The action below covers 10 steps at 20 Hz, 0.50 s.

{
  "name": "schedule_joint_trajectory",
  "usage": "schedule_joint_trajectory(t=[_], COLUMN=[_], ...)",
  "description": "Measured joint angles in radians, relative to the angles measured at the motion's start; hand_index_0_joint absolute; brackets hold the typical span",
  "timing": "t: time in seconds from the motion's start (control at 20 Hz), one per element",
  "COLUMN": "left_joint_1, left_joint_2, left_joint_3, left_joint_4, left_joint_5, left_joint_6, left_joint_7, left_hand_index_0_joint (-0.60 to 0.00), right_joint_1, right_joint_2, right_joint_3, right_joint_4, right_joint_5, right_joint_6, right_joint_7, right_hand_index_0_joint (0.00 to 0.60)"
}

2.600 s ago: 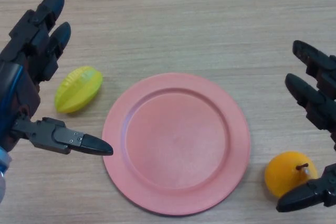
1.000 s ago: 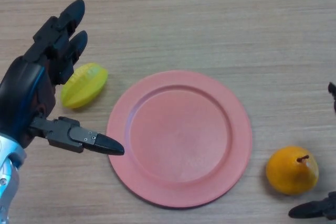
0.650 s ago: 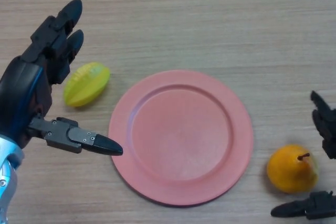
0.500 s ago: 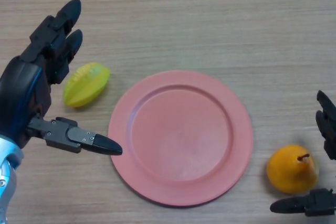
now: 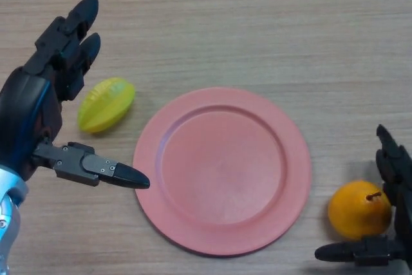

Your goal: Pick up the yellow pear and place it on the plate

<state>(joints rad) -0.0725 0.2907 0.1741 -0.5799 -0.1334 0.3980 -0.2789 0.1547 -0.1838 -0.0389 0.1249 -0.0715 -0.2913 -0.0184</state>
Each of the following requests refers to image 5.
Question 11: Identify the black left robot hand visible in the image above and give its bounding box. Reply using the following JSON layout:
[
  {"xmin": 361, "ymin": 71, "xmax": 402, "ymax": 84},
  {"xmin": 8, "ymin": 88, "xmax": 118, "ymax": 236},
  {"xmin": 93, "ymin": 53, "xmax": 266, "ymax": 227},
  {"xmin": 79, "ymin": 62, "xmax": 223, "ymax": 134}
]
[{"xmin": 0, "ymin": 0, "xmax": 151, "ymax": 190}]

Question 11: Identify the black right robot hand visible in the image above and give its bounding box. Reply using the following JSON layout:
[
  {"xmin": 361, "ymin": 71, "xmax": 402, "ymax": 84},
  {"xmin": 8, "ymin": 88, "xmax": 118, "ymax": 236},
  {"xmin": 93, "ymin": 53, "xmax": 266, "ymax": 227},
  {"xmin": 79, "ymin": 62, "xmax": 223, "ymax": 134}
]
[{"xmin": 314, "ymin": 123, "xmax": 412, "ymax": 268}]

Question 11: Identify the yellow pear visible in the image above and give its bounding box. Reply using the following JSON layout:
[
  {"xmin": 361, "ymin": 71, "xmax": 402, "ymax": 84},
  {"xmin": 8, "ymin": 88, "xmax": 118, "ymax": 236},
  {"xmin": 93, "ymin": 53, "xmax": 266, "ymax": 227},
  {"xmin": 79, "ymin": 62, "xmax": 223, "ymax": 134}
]
[{"xmin": 327, "ymin": 180, "xmax": 393, "ymax": 241}]

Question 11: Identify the pink round plate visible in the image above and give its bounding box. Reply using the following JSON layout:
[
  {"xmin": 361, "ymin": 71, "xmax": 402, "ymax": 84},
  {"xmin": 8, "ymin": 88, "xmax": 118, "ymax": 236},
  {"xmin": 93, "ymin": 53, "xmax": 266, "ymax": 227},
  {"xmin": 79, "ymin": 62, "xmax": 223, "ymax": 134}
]
[{"xmin": 132, "ymin": 87, "xmax": 312, "ymax": 258}]

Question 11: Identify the yellow-green starfruit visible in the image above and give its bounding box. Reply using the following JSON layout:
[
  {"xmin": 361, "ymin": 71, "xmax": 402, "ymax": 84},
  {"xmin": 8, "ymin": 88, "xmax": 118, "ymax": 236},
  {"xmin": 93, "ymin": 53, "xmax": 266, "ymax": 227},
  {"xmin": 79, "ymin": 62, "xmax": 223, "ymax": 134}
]
[{"xmin": 77, "ymin": 77, "xmax": 136, "ymax": 134}]

